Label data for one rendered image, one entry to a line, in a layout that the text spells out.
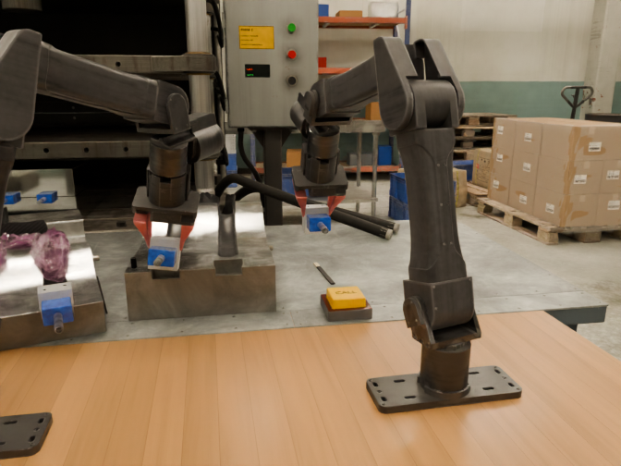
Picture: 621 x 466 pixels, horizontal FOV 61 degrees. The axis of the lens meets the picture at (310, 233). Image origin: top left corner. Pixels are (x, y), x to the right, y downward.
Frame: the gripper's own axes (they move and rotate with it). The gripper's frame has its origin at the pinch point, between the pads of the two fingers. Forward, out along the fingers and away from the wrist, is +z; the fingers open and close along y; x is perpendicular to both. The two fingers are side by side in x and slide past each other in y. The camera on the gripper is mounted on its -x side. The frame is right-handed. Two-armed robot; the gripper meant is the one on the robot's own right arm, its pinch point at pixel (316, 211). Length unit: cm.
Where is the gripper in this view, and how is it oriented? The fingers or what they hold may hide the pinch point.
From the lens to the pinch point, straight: 106.9
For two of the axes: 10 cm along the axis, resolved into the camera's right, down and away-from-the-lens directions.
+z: -0.7, 7.3, 6.7
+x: 1.5, 6.8, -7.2
